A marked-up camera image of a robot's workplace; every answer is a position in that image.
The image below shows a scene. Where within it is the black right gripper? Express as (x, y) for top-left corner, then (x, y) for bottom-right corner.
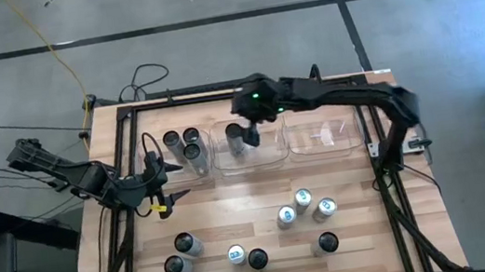
(225, 69), (294, 152)

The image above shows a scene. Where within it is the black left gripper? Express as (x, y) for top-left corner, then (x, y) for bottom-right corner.
(139, 145), (195, 222)

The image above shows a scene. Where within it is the black-top slim soda can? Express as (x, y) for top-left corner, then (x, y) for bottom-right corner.
(160, 128), (189, 166)
(223, 121), (249, 157)
(181, 141), (211, 178)
(162, 252), (195, 272)
(309, 230), (342, 258)
(181, 124), (208, 150)
(245, 246), (271, 272)
(171, 228), (207, 260)

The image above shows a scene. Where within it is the silver-top blue-tab soda can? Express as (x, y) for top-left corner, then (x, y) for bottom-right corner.
(290, 186), (316, 216)
(275, 203), (300, 232)
(225, 243), (248, 267)
(309, 195), (340, 225)

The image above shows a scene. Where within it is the clear plastic bin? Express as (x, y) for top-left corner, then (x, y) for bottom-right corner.
(206, 112), (290, 178)
(281, 102), (366, 167)
(128, 122), (216, 189)

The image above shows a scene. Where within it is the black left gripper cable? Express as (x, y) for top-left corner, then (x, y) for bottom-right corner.
(122, 129), (175, 220)

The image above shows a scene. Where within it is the black aluminium table frame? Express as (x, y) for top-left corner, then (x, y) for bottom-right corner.
(49, 61), (468, 272)

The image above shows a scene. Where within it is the black frame clamp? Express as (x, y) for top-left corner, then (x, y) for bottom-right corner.
(306, 62), (323, 82)

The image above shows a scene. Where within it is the black looped floor cable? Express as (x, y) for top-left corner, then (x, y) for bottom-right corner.
(114, 61), (173, 105)

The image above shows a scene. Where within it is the yellow floor cable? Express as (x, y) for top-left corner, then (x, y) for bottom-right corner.
(1, 0), (93, 141)

